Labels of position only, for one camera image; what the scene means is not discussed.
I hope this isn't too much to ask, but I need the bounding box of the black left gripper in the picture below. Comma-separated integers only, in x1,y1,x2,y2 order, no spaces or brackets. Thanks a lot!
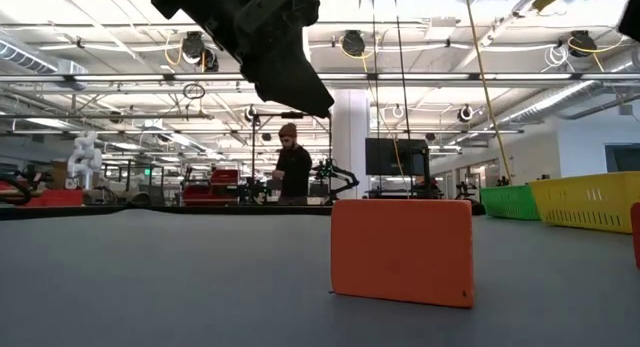
199,0,335,119

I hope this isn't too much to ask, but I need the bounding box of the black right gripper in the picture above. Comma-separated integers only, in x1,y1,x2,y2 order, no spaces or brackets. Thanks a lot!
574,0,640,43

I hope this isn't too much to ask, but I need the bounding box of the white pillar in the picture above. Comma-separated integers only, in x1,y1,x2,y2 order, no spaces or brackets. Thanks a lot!
332,90,371,198

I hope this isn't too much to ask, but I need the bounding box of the person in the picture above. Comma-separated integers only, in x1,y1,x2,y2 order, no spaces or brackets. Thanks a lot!
272,122,314,206

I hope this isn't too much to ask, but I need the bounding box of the black monitor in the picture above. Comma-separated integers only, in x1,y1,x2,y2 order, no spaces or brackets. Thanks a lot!
364,137,430,177

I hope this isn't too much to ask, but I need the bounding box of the red tool cart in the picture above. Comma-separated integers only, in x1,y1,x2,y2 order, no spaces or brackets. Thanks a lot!
181,167,242,207

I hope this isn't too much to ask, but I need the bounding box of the large flat orange block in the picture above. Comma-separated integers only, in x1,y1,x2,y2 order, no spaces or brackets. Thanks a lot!
329,198,475,309

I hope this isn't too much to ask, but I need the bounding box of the yellow plastic basket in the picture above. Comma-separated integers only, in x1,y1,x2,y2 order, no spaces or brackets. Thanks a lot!
528,170,640,235

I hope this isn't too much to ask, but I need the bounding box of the green plastic basket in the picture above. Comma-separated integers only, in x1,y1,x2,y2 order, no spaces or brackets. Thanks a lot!
479,184,542,222

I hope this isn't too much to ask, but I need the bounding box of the brown cardboard box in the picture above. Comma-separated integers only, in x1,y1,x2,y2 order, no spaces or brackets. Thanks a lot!
49,160,69,191

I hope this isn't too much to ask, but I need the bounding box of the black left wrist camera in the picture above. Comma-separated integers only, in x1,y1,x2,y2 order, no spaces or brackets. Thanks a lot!
279,0,321,29

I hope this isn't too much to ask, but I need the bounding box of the black hanging cable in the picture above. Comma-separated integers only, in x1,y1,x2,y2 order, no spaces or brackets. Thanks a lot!
392,0,412,141
370,0,381,138

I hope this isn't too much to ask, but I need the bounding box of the black coiled cable loop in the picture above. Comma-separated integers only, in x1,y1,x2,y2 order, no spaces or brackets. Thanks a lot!
182,82,207,101

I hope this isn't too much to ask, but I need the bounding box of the yellow cable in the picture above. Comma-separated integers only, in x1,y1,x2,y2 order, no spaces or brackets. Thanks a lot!
463,0,514,186

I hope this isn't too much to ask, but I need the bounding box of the black table edge rail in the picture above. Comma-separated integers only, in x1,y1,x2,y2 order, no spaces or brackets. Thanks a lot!
0,203,486,219

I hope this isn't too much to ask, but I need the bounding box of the silver ceiling duct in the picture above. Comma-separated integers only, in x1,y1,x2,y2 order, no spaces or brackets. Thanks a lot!
0,36,89,91

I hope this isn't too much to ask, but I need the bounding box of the black curved hose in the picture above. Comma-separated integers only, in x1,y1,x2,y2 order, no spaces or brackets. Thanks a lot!
0,175,33,206

